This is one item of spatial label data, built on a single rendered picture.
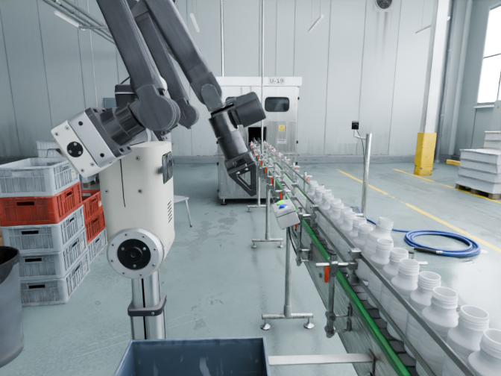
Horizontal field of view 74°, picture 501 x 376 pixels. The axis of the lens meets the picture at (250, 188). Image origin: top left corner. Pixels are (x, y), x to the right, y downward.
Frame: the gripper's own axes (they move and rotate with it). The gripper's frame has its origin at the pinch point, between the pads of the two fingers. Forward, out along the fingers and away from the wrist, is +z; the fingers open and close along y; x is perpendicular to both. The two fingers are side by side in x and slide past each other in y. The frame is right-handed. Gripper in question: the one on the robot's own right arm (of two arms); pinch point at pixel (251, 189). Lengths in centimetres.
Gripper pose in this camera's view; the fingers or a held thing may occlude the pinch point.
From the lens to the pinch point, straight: 80.9
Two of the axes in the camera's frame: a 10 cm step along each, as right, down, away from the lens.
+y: -0.5, -1.9, 9.8
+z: 3.9, 9.0, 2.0
